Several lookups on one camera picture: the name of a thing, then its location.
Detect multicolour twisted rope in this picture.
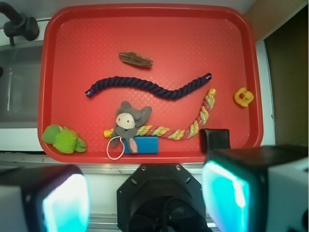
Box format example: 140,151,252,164
103,88,217,140

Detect yellow rubber duck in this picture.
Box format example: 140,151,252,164
234,87,254,107

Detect blue rectangular block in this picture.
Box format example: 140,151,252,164
124,136,159,154

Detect dark purple rope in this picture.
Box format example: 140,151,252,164
84,72,212,101

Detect red plastic tray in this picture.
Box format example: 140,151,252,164
38,4,263,163

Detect green fuzzy plush toy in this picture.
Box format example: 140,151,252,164
42,124,87,154

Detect brown wood chip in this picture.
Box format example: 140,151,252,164
118,51,154,68

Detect black rectangular block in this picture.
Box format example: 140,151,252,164
199,128,230,154

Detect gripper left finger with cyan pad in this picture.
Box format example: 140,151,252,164
0,164,91,232

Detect grey plush bunny keychain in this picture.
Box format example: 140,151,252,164
106,101,152,160

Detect black sink faucet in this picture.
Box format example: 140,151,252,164
0,1,40,47

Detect stainless steel sink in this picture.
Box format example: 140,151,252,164
0,41,43,129

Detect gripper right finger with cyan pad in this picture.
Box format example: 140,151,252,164
201,145,309,232

